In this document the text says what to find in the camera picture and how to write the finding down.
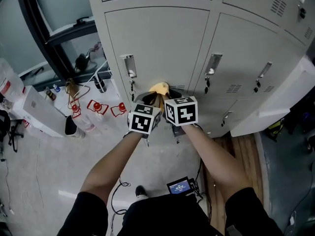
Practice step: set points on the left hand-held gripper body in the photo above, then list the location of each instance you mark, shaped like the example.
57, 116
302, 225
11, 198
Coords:
142, 119

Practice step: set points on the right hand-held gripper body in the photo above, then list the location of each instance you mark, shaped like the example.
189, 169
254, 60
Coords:
182, 110

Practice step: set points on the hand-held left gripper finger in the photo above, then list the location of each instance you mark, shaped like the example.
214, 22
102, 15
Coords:
144, 97
157, 102

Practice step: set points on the yellow cloth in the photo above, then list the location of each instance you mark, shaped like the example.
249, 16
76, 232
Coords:
160, 87

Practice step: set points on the person's right forearm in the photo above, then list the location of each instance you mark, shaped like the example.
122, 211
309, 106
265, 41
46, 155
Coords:
216, 161

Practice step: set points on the person's left forearm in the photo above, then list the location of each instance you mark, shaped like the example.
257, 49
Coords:
110, 163

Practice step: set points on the grey metal locker cabinet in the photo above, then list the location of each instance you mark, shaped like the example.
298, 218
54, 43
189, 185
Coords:
246, 45

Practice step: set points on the clear water bottle red cap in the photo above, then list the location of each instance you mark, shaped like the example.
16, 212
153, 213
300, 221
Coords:
98, 107
27, 124
120, 108
85, 124

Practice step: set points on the white paper bag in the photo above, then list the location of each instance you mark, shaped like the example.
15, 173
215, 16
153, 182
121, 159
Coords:
114, 88

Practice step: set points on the black drinking bottle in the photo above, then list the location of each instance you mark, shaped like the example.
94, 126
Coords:
101, 85

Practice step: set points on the small black white bin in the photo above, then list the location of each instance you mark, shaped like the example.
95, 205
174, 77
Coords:
71, 128

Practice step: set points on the black pouch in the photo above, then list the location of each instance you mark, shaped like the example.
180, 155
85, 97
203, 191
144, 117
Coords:
81, 61

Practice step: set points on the person's black shoe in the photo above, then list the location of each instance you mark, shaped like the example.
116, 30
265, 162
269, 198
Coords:
140, 192

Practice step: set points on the brown bag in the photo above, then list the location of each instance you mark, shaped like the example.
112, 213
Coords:
72, 87

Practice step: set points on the wooden plank platform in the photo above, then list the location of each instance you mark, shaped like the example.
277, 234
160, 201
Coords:
243, 151

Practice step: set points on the black device with screen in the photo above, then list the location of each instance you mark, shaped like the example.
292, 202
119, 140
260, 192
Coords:
179, 187

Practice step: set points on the small bottle blue label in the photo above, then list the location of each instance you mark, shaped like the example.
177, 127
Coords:
56, 88

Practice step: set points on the small dark bottle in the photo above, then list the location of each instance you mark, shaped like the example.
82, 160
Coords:
51, 96

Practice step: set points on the yellow and black bag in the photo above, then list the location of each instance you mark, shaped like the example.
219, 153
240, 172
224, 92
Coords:
275, 129

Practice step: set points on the white water dispenser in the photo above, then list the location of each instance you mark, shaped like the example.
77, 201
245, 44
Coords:
39, 112

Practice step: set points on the person's black shirt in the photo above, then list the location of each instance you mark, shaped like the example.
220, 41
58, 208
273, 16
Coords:
83, 215

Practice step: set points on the black framed glass window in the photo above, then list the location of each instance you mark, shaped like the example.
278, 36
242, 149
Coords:
43, 21

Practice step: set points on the clear water jug red label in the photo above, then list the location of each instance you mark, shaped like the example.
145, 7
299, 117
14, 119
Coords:
9, 82

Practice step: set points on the black office chair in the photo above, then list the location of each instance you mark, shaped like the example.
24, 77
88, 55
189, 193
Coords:
5, 124

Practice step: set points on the white power adapter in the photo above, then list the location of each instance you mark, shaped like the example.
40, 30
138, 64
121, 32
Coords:
292, 220

